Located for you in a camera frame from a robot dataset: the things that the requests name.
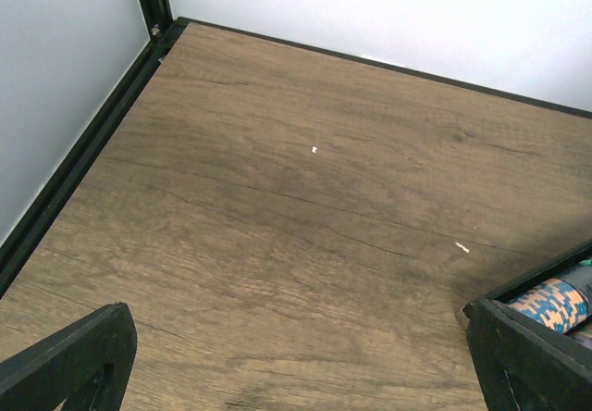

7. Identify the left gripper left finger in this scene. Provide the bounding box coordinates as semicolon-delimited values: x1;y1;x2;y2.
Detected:
1;303;137;410

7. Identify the upper chip row in case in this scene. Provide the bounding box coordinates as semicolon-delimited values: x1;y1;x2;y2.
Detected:
507;259;591;334

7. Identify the black poker set case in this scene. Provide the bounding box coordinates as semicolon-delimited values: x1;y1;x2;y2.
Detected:
462;242;592;352

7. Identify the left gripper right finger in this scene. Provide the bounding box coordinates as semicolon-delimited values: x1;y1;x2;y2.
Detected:
467;299;591;411

